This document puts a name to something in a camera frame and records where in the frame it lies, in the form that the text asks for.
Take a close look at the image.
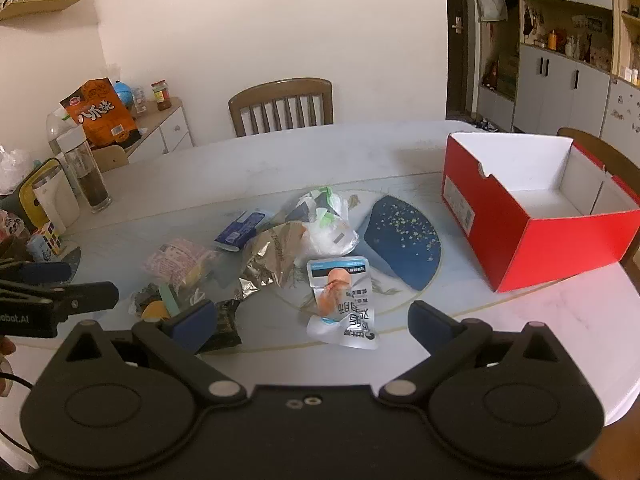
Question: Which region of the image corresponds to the clear plastic bottle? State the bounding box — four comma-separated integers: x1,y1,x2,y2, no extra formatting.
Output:
46,108,86,158

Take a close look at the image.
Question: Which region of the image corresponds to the dark wooden door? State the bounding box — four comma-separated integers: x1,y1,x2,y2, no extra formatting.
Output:
443,0,481,116

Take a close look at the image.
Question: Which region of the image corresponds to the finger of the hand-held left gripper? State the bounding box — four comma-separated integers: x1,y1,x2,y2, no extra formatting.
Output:
0,281,120,323
0,258,72,287

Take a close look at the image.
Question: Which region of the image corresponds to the white drawer cabinet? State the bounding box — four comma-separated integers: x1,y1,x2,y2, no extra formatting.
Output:
90,96,194,166

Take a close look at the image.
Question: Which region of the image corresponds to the orange snack bag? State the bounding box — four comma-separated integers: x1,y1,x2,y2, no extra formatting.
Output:
60,78,140,148

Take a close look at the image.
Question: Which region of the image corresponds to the pink bread packet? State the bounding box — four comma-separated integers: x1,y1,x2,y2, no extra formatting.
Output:
144,238,218,286

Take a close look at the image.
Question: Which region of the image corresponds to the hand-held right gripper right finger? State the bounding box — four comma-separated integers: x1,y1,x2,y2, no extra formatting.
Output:
377,300,578,403

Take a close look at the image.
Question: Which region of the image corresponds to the small blue globe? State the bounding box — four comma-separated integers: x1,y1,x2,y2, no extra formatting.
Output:
113,81,135,111

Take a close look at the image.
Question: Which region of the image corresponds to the wooden wall shelf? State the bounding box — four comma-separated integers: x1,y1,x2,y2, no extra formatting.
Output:
0,0,85,22

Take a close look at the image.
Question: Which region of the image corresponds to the light wooden stool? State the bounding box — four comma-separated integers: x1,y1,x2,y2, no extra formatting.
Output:
92,145,130,173

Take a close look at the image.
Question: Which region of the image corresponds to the crumpled clear plastic bag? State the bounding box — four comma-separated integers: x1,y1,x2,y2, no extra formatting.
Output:
0,146,33,196

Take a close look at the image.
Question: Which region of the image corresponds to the yellow round snack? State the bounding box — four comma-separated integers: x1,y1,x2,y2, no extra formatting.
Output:
129,284,173,322

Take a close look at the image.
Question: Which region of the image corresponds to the puzzle cube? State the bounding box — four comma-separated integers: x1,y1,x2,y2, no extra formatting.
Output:
27,221,66,263

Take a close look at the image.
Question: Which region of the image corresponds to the glass water bottle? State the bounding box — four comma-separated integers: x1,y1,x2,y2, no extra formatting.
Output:
58,127,113,214

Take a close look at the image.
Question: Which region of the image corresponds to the white plastic bag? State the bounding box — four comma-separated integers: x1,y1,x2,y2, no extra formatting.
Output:
285,186,361,257

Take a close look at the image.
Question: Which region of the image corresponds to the white blue sausage packet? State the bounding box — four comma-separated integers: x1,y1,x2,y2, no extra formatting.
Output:
305,256,379,351

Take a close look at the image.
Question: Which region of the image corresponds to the red cardboard shoe box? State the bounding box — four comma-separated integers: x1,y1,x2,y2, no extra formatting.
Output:
441,131,640,294

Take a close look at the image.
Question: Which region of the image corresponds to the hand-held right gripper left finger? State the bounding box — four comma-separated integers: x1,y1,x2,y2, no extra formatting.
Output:
57,300,248,402

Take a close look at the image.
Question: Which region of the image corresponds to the white marble desk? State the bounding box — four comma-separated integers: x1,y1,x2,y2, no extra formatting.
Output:
0,119,640,428

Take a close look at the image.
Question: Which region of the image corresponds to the brown wooden chair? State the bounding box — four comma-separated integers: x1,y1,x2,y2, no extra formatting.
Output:
228,78,334,138
556,127,640,271

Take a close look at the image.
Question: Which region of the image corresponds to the dark snack packet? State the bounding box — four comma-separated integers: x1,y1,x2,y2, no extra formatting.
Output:
200,300,242,353

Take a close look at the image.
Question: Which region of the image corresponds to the blue snack packet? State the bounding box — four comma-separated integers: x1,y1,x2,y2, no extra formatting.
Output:
215,210,268,252

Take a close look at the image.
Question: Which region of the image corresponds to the white cup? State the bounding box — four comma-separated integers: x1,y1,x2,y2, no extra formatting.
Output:
31,166,81,235

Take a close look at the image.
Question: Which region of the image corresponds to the light green flat stick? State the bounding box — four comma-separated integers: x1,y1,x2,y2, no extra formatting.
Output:
159,284,182,317

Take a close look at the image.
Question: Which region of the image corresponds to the jar with red lid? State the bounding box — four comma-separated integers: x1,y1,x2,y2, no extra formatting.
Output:
151,80,173,111

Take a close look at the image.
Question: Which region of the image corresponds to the white wooden wall cabinet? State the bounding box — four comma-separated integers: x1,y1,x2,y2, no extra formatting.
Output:
512,0,640,151

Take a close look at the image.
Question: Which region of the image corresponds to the silver foil snack packet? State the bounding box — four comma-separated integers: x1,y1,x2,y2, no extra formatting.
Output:
239,221,308,301

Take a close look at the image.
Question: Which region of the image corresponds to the white tote bag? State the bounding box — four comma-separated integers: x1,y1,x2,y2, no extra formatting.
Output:
476,0,510,23

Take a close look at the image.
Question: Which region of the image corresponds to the dark blue speckled mat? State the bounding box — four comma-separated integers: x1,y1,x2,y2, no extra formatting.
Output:
361,196,444,291

